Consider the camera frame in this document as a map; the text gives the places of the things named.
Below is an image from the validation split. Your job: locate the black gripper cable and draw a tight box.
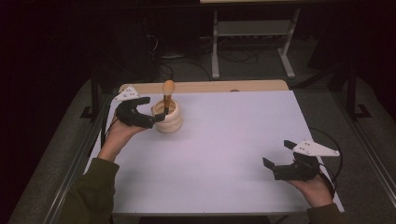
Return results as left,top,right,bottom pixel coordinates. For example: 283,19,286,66
100,92,121,147
308,126,345,200

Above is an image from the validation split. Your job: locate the white table cover board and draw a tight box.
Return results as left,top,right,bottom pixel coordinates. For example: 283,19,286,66
83,90,346,217

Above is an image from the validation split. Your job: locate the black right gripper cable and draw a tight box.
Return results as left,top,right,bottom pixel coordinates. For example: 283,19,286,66
308,126,345,200

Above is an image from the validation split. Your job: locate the makeup brush with black handle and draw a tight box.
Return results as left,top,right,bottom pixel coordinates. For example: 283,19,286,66
162,79,177,116

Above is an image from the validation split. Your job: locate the beige ribbed cup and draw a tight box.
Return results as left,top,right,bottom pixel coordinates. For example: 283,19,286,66
151,98,184,134

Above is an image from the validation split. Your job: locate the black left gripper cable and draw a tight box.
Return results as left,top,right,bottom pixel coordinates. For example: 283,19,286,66
100,92,121,147

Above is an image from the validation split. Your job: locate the black floor cable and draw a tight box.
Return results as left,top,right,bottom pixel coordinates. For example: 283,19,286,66
218,49,260,65
157,57,213,83

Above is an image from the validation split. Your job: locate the white metal stand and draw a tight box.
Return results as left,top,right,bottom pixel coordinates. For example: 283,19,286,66
210,8,302,80

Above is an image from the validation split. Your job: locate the person's left hand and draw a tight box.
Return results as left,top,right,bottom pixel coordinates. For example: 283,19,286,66
97,115,148,163

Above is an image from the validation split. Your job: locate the black metal stand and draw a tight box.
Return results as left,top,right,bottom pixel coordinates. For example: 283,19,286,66
79,66,101,122
345,63,373,121

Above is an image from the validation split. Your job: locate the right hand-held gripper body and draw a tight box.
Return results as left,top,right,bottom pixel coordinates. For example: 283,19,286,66
272,139,341,182

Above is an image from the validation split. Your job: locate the wooden table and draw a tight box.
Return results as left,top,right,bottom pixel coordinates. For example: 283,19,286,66
118,79,290,95

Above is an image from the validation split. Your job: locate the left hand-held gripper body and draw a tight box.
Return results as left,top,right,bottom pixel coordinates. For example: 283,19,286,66
112,85,157,130

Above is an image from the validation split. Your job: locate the person's right hand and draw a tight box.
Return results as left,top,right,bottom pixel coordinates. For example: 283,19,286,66
286,173,334,209

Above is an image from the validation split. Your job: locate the metal frame rail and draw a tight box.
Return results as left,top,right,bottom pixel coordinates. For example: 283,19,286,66
42,92,115,224
331,91,396,199

